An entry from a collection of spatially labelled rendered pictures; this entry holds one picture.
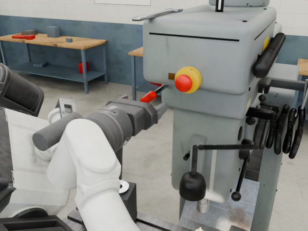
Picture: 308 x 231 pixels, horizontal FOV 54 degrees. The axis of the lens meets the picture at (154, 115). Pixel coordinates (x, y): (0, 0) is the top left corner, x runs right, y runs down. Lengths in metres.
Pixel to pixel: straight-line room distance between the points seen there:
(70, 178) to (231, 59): 0.40
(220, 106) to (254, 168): 0.69
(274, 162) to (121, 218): 1.06
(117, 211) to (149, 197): 2.65
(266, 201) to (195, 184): 0.78
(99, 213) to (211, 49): 0.42
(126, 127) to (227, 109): 0.33
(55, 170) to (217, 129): 0.50
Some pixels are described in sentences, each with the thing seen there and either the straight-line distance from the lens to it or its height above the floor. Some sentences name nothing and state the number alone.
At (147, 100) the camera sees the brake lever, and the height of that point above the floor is 1.70.
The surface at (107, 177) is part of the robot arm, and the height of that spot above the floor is 1.70.
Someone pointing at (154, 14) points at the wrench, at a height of 1.90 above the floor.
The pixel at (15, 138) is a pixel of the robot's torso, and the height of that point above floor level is 1.64.
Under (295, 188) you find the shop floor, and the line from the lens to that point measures 3.54.
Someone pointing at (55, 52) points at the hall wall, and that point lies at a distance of 7.18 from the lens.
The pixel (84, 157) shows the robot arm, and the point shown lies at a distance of 0.46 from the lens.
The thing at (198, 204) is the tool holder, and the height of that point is 1.23.
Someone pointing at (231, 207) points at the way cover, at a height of 0.99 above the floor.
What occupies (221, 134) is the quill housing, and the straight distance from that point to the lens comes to 0.90.
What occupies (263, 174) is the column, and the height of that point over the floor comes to 1.17.
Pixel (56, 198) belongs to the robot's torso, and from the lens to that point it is 0.74.
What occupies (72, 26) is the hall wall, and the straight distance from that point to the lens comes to 6.71.
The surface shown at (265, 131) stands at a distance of 0.90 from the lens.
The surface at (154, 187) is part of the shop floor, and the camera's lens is 3.24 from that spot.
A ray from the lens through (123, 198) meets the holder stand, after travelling 1.30.
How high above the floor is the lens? 1.97
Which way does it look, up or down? 24 degrees down
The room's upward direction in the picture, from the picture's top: straight up
